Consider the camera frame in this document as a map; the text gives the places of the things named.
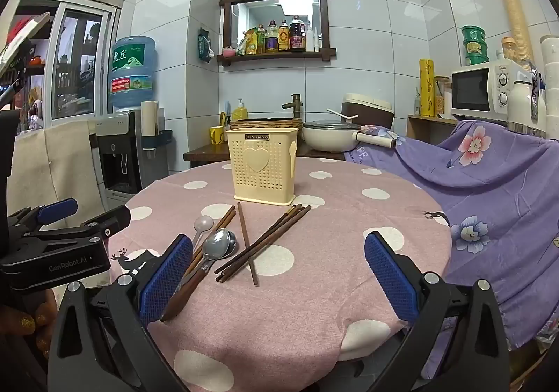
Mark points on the green noodle cup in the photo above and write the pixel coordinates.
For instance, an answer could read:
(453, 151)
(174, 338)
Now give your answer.
(474, 34)
(474, 48)
(474, 59)

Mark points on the white microwave oven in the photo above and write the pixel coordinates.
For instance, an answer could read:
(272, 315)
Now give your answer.
(471, 90)

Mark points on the woven basket sink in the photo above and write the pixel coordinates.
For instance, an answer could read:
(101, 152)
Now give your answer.
(279, 123)

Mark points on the green oil bottle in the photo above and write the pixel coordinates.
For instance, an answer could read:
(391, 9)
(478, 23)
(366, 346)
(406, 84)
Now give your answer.
(261, 39)

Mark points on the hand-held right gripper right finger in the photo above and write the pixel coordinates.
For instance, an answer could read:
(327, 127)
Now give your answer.
(391, 278)

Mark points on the cream plastic utensil holder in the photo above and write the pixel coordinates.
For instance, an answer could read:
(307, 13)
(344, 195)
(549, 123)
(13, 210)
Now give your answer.
(262, 178)

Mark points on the yellow oil bottle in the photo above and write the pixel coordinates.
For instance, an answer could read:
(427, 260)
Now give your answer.
(284, 36)

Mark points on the glass jar wooden lid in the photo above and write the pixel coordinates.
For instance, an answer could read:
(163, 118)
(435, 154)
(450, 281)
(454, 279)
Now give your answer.
(442, 97)

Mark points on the cluttered storage shelf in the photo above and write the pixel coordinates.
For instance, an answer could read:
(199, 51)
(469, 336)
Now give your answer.
(26, 82)

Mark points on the yellow soap pump bottle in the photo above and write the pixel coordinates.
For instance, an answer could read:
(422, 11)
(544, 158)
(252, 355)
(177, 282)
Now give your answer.
(240, 112)

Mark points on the pink polka dot tablecloth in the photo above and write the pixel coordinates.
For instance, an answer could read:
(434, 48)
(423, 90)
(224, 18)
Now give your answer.
(327, 269)

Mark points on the white frying pan with lid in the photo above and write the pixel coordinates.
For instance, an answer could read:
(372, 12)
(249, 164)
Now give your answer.
(323, 138)

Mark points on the dark soy sauce bottle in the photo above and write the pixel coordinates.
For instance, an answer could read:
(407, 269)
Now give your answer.
(297, 34)

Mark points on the white squeeze bottle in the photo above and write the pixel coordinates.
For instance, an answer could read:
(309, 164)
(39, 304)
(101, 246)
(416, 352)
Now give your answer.
(311, 41)

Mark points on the brown white rice cooker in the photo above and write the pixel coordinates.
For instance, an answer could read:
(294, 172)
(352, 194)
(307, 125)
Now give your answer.
(367, 106)

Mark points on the yellow canister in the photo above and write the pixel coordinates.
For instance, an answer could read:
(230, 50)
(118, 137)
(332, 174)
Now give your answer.
(427, 86)

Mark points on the pink bowl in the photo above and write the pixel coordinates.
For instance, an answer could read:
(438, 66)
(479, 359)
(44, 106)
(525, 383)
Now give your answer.
(228, 52)

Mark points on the white thermos kettle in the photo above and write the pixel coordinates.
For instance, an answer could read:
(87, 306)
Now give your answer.
(522, 103)

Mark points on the purple label bottle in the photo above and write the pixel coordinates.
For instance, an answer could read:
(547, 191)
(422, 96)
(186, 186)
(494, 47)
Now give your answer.
(272, 37)

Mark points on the dark wooden side table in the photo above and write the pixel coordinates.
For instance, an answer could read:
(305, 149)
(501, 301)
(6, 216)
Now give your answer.
(205, 154)

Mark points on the beige cloth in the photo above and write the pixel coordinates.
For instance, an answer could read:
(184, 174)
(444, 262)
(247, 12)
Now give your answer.
(56, 165)

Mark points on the light wooden shelf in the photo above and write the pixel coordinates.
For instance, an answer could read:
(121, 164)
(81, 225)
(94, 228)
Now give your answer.
(428, 128)

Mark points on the small clear bottle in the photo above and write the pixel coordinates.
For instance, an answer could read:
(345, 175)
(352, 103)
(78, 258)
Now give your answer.
(417, 103)

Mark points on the bronze faucet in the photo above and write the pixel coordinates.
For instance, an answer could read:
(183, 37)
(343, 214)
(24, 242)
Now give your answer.
(295, 106)

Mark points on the teal cup tube holder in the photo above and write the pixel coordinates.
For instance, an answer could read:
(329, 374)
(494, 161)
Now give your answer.
(159, 139)

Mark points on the wooden framed mirror shelf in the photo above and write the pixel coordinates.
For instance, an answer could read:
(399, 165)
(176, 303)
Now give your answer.
(257, 14)

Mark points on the orange lidded bottle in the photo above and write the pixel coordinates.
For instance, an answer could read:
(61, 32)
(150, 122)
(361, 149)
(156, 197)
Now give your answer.
(509, 49)

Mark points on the yellow green seasoning packet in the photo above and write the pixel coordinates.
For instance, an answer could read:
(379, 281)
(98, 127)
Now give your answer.
(251, 40)

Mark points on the cream paper cup tube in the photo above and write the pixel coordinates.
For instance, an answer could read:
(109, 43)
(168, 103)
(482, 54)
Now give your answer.
(149, 117)

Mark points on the stack of white cups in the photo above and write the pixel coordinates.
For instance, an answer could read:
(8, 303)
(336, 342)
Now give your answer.
(551, 69)

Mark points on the green wall packet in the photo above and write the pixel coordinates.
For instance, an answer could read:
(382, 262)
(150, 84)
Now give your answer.
(204, 45)

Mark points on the yellow mug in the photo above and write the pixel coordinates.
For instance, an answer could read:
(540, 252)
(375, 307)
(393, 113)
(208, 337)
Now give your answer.
(217, 136)

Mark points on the blue water jug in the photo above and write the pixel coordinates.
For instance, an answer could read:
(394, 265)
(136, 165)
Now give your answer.
(131, 69)

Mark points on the tall stack of paper cups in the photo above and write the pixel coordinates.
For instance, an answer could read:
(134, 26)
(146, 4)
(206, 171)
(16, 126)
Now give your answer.
(515, 12)

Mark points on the grey water dispenser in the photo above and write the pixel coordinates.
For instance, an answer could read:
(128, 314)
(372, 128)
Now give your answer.
(113, 156)

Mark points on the purple floral cloth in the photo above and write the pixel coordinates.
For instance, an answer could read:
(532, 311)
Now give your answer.
(480, 182)

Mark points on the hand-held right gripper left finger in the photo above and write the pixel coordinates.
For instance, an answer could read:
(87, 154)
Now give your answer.
(166, 283)

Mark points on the blue toothbrush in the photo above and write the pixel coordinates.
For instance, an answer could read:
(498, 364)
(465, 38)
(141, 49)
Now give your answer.
(226, 110)

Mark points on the person's left hand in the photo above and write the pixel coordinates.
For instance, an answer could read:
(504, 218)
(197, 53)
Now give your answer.
(30, 320)

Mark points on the sliding glass window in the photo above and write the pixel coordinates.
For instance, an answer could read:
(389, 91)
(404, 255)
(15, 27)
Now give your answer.
(78, 60)

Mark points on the white plastic spoon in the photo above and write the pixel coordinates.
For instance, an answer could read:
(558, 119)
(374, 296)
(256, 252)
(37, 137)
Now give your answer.
(204, 222)

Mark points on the white ladle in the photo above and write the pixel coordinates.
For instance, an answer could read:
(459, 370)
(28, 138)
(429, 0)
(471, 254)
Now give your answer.
(343, 114)

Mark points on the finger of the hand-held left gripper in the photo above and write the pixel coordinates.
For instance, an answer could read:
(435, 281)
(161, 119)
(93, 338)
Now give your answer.
(96, 224)
(56, 208)

